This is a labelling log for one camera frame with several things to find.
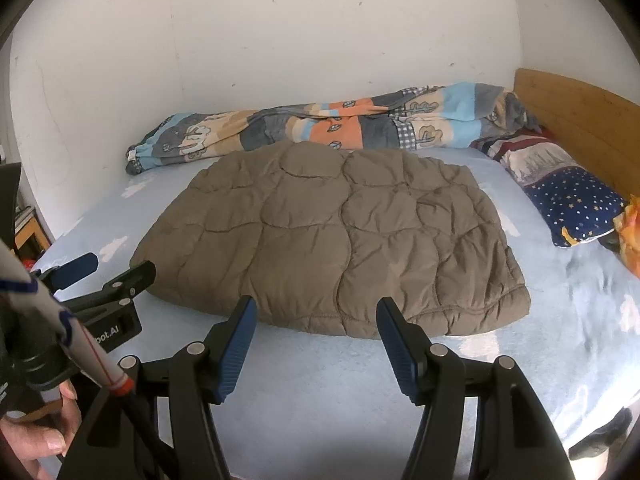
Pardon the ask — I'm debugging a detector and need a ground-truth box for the olive quilted puffer jacket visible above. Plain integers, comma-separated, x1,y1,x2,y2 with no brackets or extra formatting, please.
132,141,532,339

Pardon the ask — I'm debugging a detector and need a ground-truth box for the person's left hand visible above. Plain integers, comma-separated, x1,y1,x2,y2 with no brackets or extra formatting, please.
1,379,81,480

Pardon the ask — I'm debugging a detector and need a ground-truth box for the white red antenna rod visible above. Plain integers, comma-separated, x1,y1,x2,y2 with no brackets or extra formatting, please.
1,243,134,396

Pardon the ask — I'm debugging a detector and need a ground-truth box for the light blue cloud bedsheet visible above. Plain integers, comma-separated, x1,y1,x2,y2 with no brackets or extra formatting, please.
39,148,639,479

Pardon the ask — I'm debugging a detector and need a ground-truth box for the navy star patterned pillow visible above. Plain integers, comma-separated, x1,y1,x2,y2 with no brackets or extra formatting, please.
473,128,627,247

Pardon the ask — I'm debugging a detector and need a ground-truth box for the colourful patchwork rolled duvet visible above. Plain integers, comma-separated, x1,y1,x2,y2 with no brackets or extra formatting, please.
125,82,539,176

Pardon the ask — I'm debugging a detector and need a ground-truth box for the orange patterned cloth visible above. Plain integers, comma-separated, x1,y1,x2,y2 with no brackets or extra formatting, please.
613,196,640,278

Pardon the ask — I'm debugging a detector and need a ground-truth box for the wooden headboard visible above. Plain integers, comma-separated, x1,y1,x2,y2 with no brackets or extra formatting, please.
514,68,640,197

